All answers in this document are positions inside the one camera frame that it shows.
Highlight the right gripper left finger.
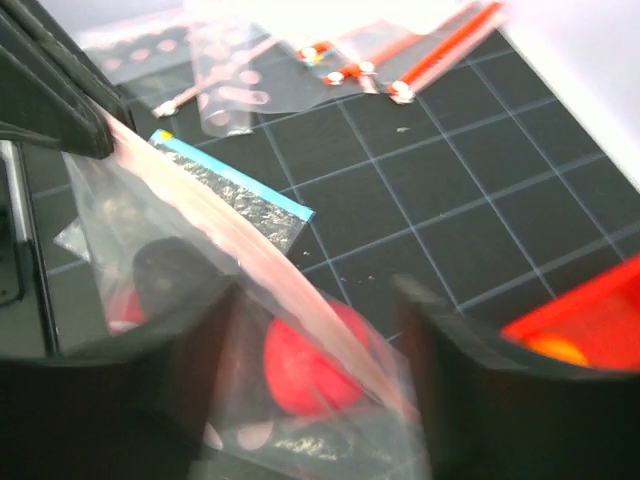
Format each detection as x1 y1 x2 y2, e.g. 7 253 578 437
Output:
1 283 237 479

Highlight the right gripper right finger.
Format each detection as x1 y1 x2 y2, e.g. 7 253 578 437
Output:
393 275 639 479

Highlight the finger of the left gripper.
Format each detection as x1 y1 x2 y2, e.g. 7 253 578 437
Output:
1 46 113 159
1 0 135 130

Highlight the orange tangerine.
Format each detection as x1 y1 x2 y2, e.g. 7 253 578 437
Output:
524 333 590 367

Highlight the dark purple fruit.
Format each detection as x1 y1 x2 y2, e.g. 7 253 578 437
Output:
132 237 229 321

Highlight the pink-dotted zip bag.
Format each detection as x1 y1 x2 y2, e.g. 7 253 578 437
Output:
64 120 430 479

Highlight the red apple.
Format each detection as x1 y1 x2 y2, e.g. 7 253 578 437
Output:
263 317 364 416

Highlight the pink-dotted bag on table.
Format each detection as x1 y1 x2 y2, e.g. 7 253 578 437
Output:
79 24 274 137

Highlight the clear blue-zip bag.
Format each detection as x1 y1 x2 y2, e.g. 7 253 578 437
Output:
53 129 315 262

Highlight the stack of orange-zip bags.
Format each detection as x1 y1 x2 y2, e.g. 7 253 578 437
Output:
176 1 504 121

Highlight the red plastic tray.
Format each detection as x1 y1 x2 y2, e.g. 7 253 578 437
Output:
501 256 639 372

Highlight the black grid mat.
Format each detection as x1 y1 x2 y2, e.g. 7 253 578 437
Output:
121 33 639 340

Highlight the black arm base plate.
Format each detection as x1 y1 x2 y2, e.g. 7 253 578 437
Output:
0 139 101 359

